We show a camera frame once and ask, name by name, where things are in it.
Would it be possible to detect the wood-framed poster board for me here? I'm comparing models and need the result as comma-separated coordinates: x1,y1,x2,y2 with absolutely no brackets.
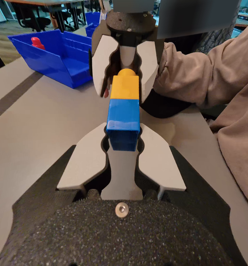
99,0,113,21

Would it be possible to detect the person's beige sweater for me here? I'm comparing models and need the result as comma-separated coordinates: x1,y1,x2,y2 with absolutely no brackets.
209,71,248,214

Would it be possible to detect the black desk mat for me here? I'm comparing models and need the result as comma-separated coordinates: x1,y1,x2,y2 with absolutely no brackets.
140,90,196,119

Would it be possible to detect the yellow toy building block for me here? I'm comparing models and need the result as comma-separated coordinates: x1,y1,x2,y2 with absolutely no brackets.
110,69,140,100

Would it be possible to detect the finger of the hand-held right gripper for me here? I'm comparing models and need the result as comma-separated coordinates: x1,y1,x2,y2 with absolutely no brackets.
92,34,120,97
136,40,159,103

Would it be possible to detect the blue toy building block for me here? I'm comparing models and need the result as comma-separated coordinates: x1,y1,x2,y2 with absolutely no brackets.
106,99,141,152

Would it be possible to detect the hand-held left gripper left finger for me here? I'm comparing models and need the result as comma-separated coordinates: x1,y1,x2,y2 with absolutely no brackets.
56,122,112,194

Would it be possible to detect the person's right forearm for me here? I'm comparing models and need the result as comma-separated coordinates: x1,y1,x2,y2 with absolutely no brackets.
153,20,248,109

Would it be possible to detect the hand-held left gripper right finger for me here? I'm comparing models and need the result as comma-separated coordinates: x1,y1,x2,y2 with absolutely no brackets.
134,123,187,193

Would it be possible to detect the black office chair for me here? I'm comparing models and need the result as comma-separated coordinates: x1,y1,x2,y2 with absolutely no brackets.
12,2,52,32

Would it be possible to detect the wooden office desk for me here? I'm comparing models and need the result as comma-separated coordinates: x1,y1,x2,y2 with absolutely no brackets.
5,0,85,32

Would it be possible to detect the red toy building block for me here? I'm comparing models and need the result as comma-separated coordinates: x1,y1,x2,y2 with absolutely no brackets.
31,37,46,51

